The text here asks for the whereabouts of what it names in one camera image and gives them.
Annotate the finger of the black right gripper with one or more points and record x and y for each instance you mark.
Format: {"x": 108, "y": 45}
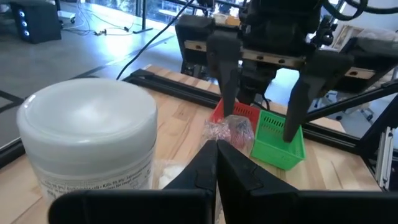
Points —
{"x": 317, "y": 74}
{"x": 227, "y": 68}

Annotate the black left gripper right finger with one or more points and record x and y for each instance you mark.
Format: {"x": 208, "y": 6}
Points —
{"x": 255, "y": 199}

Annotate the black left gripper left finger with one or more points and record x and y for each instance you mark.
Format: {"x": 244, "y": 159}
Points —
{"x": 186, "y": 199}

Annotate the small clear crinkled bag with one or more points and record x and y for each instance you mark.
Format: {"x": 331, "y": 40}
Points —
{"x": 228, "y": 133}

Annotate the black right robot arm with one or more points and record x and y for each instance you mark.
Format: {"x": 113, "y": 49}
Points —
{"x": 256, "y": 84}

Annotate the red plastic basket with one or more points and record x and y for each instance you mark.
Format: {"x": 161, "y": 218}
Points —
{"x": 247, "y": 112}

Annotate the green plastic basket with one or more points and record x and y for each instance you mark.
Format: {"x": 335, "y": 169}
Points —
{"x": 273, "y": 149}

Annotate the black pole stand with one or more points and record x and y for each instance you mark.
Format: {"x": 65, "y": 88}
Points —
{"x": 144, "y": 15}

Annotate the white wipes canister yellow label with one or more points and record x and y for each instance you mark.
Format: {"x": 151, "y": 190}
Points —
{"x": 87, "y": 124}

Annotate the black computer tower blue lights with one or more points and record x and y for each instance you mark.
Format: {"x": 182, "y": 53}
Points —
{"x": 37, "y": 25}

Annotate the black aluminium rig frame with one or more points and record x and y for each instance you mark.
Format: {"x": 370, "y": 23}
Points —
{"x": 174, "y": 88}

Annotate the silver frame bracket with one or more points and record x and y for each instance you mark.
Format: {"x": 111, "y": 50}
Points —
{"x": 384, "y": 155}

